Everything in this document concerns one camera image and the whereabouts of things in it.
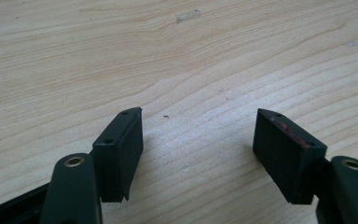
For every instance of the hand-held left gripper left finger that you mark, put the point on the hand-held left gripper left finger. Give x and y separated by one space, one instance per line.
115 161

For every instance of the clear tape scrap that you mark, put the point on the clear tape scrap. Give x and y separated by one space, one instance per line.
188 15

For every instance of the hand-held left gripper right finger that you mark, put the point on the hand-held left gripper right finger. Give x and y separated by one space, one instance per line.
289 161

